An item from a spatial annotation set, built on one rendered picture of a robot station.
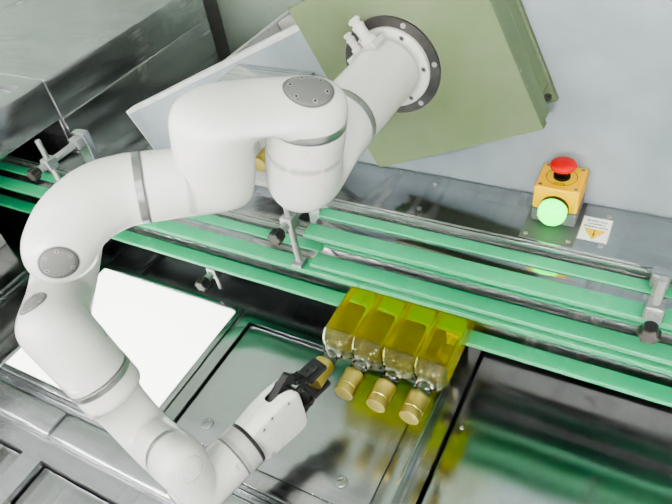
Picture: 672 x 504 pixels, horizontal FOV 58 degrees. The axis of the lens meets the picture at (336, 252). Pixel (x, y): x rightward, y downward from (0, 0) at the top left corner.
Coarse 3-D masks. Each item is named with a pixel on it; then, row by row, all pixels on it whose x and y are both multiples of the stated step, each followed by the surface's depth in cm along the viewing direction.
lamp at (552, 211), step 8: (544, 200) 97; (552, 200) 96; (560, 200) 95; (544, 208) 96; (552, 208) 95; (560, 208) 95; (568, 208) 96; (544, 216) 96; (552, 216) 95; (560, 216) 95; (552, 224) 97
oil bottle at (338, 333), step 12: (360, 288) 113; (348, 300) 111; (360, 300) 111; (372, 300) 111; (336, 312) 109; (348, 312) 109; (360, 312) 108; (336, 324) 107; (348, 324) 107; (360, 324) 107; (324, 336) 106; (336, 336) 105; (348, 336) 105; (324, 348) 107; (336, 348) 105; (348, 348) 106
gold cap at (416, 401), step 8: (408, 392) 97; (416, 392) 96; (408, 400) 96; (416, 400) 95; (424, 400) 96; (408, 408) 94; (416, 408) 94; (424, 408) 95; (400, 416) 96; (408, 416) 94; (416, 416) 94; (416, 424) 95
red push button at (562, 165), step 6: (564, 156) 97; (552, 162) 96; (558, 162) 95; (564, 162) 95; (570, 162) 95; (576, 162) 96; (552, 168) 96; (558, 168) 95; (564, 168) 94; (570, 168) 94; (576, 168) 95; (558, 174) 97; (564, 174) 96
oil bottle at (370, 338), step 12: (384, 300) 110; (396, 300) 109; (372, 312) 108; (384, 312) 108; (396, 312) 107; (372, 324) 106; (384, 324) 106; (360, 336) 104; (372, 336) 104; (384, 336) 104; (360, 348) 103; (372, 348) 102; (372, 360) 103
